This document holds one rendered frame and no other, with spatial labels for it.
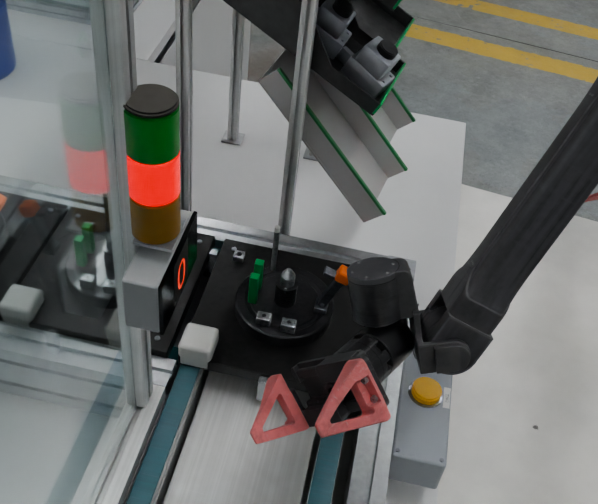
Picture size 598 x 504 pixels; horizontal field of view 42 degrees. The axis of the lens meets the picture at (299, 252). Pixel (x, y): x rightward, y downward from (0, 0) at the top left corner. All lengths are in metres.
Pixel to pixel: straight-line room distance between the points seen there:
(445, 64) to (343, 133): 2.51
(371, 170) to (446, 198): 0.27
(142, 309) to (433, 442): 0.43
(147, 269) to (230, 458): 0.34
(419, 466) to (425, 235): 0.55
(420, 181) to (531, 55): 2.51
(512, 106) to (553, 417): 2.47
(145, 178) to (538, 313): 0.83
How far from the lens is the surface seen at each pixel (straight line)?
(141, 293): 0.79
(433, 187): 1.57
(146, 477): 0.99
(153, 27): 1.99
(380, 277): 0.83
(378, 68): 1.13
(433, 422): 1.06
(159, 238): 0.78
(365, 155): 1.32
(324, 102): 1.28
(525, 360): 1.31
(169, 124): 0.70
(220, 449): 1.05
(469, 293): 0.85
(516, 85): 3.76
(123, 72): 0.69
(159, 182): 0.74
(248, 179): 1.51
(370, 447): 1.02
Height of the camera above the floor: 1.81
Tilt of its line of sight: 44 degrees down
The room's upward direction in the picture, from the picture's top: 8 degrees clockwise
